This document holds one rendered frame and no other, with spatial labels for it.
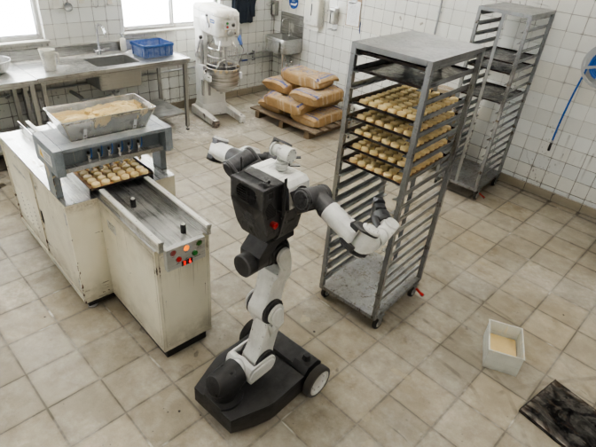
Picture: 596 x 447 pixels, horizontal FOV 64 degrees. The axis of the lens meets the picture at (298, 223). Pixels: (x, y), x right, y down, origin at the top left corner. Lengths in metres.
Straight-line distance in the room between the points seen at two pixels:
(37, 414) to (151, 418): 0.60
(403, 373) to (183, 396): 1.34
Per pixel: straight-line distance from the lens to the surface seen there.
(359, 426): 2.88
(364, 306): 3.33
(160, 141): 3.22
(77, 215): 3.10
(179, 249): 2.59
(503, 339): 3.59
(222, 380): 2.56
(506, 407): 3.27
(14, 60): 5.91
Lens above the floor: 2.34
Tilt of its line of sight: 33 degrees down
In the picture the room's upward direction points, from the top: 5 degrees clockwise
